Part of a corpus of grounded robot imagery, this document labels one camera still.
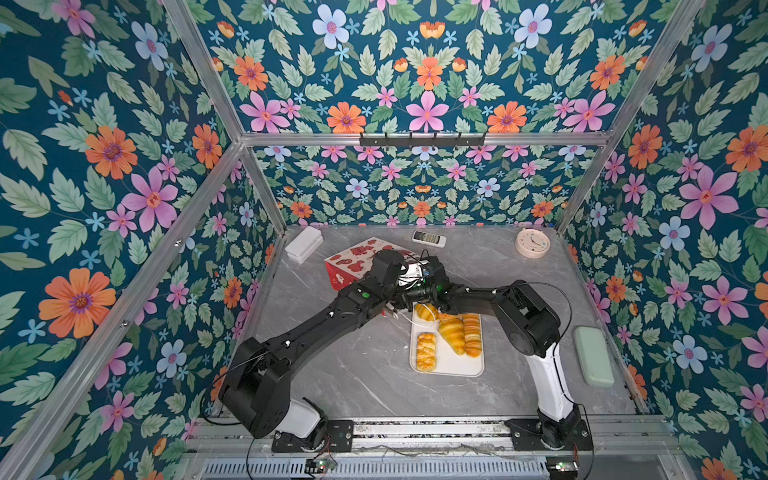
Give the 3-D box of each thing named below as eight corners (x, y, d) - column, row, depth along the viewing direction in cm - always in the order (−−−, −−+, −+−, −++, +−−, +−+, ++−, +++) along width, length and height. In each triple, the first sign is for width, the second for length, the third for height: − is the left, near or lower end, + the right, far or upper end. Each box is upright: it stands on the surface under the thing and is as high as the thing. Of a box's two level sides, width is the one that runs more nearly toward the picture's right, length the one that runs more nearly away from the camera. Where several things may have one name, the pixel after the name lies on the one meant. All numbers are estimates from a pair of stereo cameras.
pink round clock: (519, 258, 113) (521, 252, 110) (511, 234, 121) (514, 228, 118) (551, 258, 113) (554, 252, 110) (541, 234, 121) (544, 228, 118)
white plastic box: (285, 257, 113) (281, 249, 110) (310, 232, 121) (308, 225, 118) (301, 265, 111) (298, 258, 107) (326, 240, 119) (324, 232, 115)
